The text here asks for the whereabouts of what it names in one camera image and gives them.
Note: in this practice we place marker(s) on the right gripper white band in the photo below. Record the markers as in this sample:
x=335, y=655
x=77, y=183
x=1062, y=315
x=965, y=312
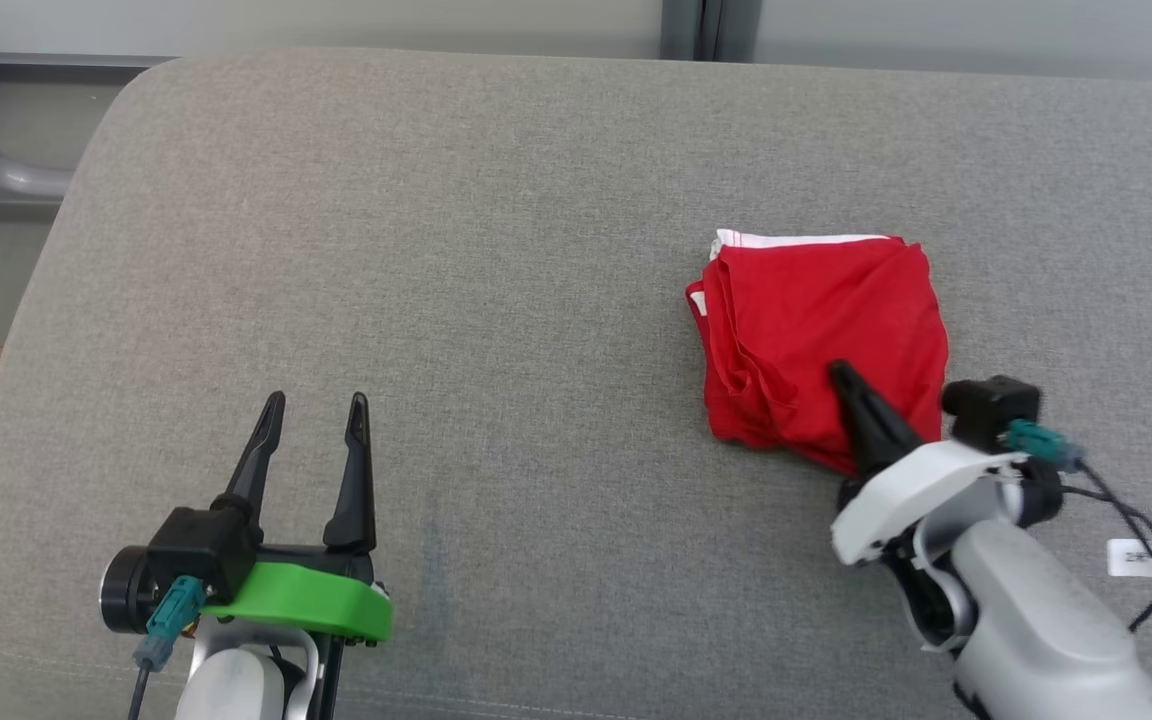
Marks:
x=896, y=495

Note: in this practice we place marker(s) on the grey partition post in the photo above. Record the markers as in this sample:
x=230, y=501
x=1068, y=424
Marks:
x=681, y=25

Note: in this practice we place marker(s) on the grey metal tube frame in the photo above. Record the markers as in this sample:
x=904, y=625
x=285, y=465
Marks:
x=6, y=180

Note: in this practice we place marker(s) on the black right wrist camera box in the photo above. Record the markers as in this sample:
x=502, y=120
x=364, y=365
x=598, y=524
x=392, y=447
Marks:
x=991, y=410

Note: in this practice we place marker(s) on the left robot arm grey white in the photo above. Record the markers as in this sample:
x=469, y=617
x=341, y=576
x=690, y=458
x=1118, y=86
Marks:
x=231, y=685

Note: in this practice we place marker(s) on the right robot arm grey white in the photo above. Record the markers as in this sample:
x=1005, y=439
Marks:
x=1036, y=630

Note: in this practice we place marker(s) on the red basketball shorts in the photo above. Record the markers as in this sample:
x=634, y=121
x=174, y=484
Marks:
x=816, y=320

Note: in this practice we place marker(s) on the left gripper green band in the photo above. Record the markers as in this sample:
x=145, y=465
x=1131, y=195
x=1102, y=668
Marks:
x=306, y=600

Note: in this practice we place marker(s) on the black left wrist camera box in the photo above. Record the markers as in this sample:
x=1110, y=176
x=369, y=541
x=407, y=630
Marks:
x=201, y=550

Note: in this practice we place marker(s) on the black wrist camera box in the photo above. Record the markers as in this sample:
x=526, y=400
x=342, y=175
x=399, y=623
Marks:
x=201, y=550
x=991, y=410

